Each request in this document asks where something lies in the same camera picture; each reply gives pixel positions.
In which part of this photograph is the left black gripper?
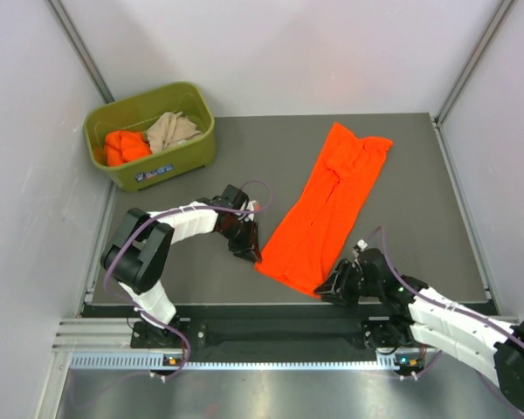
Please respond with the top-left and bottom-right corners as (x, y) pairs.
(218, 216), (262, 263)

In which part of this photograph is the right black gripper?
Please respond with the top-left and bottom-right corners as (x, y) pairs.
(315, 259), (383, 307)

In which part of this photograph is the orange t-shirt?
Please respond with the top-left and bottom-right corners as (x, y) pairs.
(254, 123), (393, 298)

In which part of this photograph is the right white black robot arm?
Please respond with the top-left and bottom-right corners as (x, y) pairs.
(314, 248), (524, 414)

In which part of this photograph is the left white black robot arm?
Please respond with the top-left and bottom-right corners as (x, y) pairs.
(100, 197), (261, 347)

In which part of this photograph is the black centre mounting plate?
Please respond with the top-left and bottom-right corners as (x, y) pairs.
(189, 319), (375, 362)

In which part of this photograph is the beige shirt in bin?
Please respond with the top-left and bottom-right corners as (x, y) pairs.
(146, 112), (201, 153)

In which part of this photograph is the olive green plastic bin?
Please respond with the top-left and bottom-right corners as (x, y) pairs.
(83, 81), (216, 192)

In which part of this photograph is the orange shirt in bin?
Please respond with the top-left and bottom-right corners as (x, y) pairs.
(104, 130), (152, 167)

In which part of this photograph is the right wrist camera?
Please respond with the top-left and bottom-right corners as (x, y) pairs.
(353, 239), (383, 267)

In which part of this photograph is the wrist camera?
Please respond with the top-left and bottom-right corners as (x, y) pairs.
(210, 184), (261, 216)
(353, 239), (383, 267)

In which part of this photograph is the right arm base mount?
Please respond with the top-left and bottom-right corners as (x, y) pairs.
(361, 317), (431, 349)

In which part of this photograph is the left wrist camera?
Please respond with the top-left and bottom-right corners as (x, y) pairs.
(210, 184), (261, 216)

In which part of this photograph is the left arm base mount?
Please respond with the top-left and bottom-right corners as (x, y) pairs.
(126, 319), (186, 349)

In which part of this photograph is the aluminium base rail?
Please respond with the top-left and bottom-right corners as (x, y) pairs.
(52, 317), (435, 375)

